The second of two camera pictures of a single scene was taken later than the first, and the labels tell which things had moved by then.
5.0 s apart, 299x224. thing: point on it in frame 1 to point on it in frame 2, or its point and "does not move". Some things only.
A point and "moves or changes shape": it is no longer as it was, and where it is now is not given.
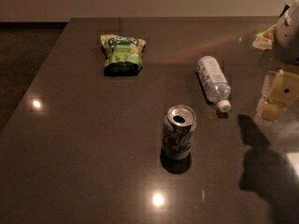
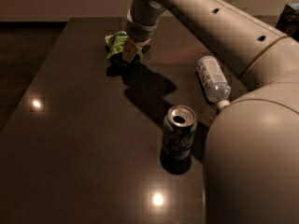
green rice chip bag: (123, 56) moves or changes shape
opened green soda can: (178, 132) does not move
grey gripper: (288, 42) to (139, 32)
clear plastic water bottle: (214, 82) does not move
